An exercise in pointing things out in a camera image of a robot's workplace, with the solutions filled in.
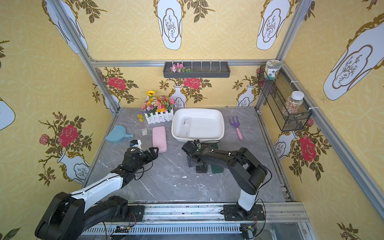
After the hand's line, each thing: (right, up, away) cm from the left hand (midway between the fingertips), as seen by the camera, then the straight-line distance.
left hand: (148, 150), depth 89 cm
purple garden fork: (+59, +15, +21) cm, 64 cm away
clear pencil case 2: (-6, +7, +14) cm, 17 cm away
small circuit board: (-8, -36, -16) cm, 40 cm away
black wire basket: (+81, +38, +11) cm, 91 cm away
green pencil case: (+40, -11, -1) cm, 42 cm away
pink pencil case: (+4, +6, +12) cm, 14 cm away
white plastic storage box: (+34, +15, +20) cm, 42 cm away
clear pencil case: (+21, +13, +20) cm, 32 cm away
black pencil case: (+32, -8, -11) cm, 34 cm away
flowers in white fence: (+2, +25, +11) cm, 28 cm away
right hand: (+31, -6, +4) cm, 32 cm away
